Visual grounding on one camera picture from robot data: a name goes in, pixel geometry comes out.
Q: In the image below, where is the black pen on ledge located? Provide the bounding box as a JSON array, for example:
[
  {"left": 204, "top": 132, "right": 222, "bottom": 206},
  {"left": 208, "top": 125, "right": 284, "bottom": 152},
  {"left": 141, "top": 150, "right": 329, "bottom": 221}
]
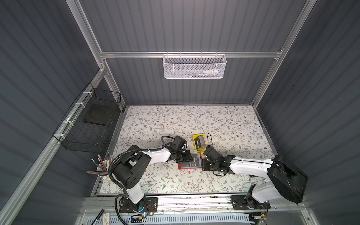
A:
[{"left": 91, "top": 209, "right": 104, "bottom": 225}]

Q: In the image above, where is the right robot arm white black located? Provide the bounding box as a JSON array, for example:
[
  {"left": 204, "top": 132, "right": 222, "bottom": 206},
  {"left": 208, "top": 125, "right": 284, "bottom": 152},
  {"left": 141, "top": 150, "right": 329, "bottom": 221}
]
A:
[{"left": 202, "top": 145, "right": 308, "bottom": 209}]

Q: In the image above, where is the black wire mesh basket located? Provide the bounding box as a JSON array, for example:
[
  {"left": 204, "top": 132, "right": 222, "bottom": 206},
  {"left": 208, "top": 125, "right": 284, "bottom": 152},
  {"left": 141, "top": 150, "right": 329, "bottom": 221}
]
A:
[{"left": 53, "top": 85, "right": 122, "bottom": 154}]

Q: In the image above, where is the white pencil cup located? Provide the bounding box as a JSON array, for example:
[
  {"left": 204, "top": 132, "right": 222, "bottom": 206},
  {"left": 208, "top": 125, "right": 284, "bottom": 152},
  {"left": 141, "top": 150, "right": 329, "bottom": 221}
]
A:
[{"left": 96, "top": 159, "right": 111, "bottom": 177}]

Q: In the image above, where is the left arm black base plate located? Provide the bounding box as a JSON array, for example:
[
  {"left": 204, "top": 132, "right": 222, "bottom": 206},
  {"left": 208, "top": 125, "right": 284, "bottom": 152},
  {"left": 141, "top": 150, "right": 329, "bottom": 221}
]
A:
[{"left": 118, "top": 197, "right": 158, "bottom": 213}]

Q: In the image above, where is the white wire mesh basket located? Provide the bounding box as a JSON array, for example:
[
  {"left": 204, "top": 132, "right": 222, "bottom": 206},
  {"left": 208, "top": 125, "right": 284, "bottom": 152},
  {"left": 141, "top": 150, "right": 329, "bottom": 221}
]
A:
[{"left": 162, "top": 54, "right": 227, "bottom": 79}]

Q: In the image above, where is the small white red box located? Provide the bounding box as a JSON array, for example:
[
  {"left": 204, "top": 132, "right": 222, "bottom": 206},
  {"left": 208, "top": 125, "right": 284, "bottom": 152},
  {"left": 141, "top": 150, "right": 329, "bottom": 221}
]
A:
[{"left": 102, "top": 212, "right": 111, "bottom": 225}]

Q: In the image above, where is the white slotted cable duct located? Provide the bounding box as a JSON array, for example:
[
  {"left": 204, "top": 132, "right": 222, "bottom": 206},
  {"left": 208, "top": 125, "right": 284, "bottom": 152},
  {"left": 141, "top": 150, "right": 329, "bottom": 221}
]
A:
[{"left": 123, "top": 213, "right": 255, "bottom": 225}]

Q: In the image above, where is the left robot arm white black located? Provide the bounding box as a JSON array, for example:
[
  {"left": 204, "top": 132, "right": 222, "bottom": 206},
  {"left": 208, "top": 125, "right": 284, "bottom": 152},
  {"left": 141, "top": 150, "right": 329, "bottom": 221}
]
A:
[{"left": 108, "top": 136, "right": 193, "bottom": 205}]

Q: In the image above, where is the white tube in basket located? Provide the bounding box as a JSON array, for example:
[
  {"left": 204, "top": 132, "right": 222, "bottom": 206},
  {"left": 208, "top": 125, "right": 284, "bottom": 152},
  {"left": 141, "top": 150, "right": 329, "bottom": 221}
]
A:
[{"left": 203, "top": 69, "right": 223, "bottom": 76}]

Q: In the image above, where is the stack of credit cards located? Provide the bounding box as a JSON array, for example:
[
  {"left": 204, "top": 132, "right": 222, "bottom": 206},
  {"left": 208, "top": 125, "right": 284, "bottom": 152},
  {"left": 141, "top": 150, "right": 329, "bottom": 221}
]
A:
[{"left": 195, "top": 135, "right": 206, "bottom": 150}]

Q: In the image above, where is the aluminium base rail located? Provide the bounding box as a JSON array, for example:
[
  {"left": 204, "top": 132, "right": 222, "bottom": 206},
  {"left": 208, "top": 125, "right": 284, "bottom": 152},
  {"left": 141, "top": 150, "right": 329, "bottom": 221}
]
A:
[{"left": 78, "top": 193, "right": 309, "bottom": 217}]

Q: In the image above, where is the yellow plastic card tray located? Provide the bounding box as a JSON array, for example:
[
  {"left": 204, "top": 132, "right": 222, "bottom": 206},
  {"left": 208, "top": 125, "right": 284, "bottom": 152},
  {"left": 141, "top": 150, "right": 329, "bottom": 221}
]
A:
[{"left": 193, "top": 134, "right": 207, "bottom": 153}]

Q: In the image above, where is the red leather card holder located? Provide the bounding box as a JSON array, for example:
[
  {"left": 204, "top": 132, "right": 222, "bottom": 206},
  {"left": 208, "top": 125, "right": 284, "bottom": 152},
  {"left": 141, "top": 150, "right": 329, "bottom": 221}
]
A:
[{"left": 178, "top": 163, "right": 202, "bottom": 170}]

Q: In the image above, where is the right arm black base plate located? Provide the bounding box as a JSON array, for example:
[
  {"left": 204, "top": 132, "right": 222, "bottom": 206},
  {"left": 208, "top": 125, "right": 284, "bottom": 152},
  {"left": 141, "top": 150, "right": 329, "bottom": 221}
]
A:
[{"left": 230, "top": 195, "right": 271, "bottom": 211}]

